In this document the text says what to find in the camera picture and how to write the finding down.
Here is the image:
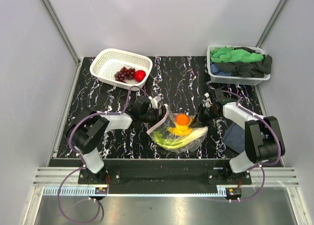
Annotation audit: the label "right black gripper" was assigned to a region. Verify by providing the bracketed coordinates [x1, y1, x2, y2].
[188, 104, 220, 129]

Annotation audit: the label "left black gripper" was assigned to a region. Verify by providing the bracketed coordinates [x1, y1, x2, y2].
[140, 105, 176, 131]

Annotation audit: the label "fake orange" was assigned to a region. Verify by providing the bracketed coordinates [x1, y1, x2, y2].
[176, 114, 190, 125]

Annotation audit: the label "fake yellow banana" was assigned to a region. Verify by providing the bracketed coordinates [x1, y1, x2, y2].
[168, 125, 193, 136]

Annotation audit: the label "clear zip top bag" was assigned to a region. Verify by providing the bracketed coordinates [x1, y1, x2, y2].
[146, 104, 208, 153]

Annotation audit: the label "fake green celery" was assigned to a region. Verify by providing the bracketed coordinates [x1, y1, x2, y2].
[152, 127, 208, 150]

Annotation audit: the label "fake red apple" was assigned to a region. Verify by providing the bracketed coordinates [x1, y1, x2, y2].
[134, 70, 146, 82]

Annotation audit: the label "fake purple grapes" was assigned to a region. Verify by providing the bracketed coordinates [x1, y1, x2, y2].
[114, 67, 135, 83]

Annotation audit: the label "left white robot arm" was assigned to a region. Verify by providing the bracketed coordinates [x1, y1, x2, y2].
[66, 96, 168, 184]

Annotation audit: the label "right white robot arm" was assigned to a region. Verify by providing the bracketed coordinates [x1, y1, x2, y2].
[189, 89, 285, 184]

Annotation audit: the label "dark blue cloth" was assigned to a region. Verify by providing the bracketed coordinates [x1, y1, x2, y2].
[222, 125, 265, 154]

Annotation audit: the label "white empty plastic basket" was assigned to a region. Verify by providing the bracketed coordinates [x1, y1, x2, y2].
[90, 49, 153, 91]

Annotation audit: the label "blue checkered cloth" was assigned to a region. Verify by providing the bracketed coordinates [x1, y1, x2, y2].
[210, 63, 232, 76]

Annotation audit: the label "green cloth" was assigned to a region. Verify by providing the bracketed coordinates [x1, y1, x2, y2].
[209, 46, 264, 63]

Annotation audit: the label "white basket with cloths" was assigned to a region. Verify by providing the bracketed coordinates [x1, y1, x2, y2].
[207, 45, 273, 86]

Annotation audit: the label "black cloth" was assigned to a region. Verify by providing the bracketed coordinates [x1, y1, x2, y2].
[211, 51, 273, 78]

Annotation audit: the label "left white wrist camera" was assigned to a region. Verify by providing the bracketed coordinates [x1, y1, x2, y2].
[149, 96, 161, 109]

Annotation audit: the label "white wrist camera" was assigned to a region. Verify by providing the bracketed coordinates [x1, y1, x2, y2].
[149, 96, 161, 109]
[203, 93, 213, 108]

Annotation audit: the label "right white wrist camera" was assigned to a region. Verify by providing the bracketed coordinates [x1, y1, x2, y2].
[203, 93, 213, 108]

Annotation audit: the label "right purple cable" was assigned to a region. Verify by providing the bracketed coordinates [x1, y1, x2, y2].
[222, 89, 283, 203]

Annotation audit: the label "purple cable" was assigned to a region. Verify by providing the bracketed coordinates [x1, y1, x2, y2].
[222, 89, 283, 203]
[56, 85, 150, 223]

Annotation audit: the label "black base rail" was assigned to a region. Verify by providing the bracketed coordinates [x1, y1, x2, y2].
[78, 159, 252, 195]

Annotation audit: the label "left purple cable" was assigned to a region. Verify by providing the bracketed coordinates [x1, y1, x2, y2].
[56, 85, 150, 223]

